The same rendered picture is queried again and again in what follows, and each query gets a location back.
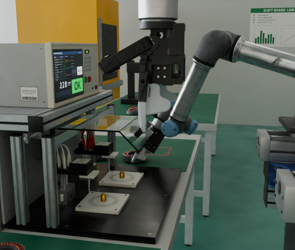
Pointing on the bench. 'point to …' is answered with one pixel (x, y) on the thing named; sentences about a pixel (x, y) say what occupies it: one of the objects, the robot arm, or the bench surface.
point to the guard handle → (141, 130)
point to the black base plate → (147, 228)
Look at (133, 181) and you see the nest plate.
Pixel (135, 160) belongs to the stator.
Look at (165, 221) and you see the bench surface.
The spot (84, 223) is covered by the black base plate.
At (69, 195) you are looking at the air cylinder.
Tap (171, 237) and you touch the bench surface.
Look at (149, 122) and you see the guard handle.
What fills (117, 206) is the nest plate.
